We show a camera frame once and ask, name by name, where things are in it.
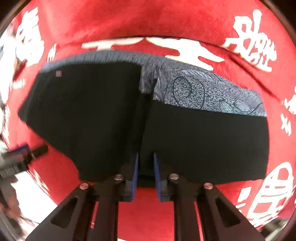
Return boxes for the red printed sofa cover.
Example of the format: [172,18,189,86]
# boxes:
[0,0,296,241]

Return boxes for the black pants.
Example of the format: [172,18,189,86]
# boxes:
[18,61,270,184]

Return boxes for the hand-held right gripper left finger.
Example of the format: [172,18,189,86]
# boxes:
[25,152,139,241]

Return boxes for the person's legs in jeans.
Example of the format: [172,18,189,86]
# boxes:
[0,177,25,235]

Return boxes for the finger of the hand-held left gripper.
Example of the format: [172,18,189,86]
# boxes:
[31,144,49,159]
[11,144,30,155]

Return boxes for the blue-grey patterned cloth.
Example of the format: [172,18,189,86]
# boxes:
[41,50,267,117]

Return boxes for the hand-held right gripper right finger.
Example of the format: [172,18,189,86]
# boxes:
[153,152,266,241]

